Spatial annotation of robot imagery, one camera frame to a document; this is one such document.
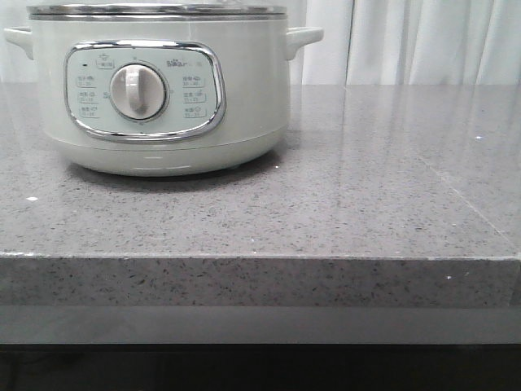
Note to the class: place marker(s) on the white pleated curtain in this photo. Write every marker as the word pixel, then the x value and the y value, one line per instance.
pixel 319 42

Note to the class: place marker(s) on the glass pot lid steel rim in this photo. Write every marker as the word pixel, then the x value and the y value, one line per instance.
pixel 160 11

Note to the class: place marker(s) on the pale green electric cooking pot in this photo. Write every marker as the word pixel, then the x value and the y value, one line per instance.
pixel 146 95

